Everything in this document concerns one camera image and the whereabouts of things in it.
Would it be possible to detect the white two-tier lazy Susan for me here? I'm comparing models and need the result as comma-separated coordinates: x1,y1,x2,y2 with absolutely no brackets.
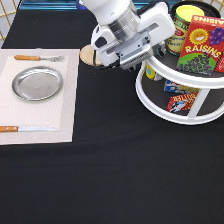
134,49,224,126

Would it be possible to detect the black ribbed bowl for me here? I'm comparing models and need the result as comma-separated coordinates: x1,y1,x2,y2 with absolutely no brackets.
170,0,221,18

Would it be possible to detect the wooden handled fork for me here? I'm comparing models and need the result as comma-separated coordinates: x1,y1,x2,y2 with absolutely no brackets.
14,55,64,62

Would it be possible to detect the round wooden coaster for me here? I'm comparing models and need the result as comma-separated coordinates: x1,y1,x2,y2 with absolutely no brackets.
80,45,102,66

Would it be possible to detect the beige woven placemat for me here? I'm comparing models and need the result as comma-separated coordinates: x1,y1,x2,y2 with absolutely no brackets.
0,49,79,145

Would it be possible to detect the red raisins box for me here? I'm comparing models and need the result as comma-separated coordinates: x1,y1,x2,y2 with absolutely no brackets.
176,15,224,75

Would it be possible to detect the red white small box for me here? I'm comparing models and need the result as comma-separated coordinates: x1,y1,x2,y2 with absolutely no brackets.
167,92,198,113

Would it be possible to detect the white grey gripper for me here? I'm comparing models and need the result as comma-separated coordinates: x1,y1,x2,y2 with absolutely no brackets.
91,2,175,70

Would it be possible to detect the blue yellow small box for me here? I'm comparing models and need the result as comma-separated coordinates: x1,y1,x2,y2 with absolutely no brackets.
164,80,199,94

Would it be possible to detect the red butter box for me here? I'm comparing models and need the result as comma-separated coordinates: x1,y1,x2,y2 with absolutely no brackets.
215,51,224,72

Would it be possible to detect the round silver metal plate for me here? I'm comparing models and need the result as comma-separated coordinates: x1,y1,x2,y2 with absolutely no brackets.
12,66,63,101

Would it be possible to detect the yellow blue tin can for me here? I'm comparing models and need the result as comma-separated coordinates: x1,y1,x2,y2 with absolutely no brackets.
146,65,163,81

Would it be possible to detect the green yellow parmesan canister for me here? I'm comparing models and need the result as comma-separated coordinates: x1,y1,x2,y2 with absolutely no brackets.
167,5,204,56

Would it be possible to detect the wooden handled knife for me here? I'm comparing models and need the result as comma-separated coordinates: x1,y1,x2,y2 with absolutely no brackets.
0,126,57,133

